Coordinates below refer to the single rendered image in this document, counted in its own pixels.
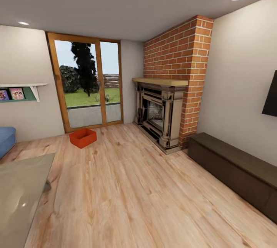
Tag storage box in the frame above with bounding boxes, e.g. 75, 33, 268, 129
70, 128, 97, 149

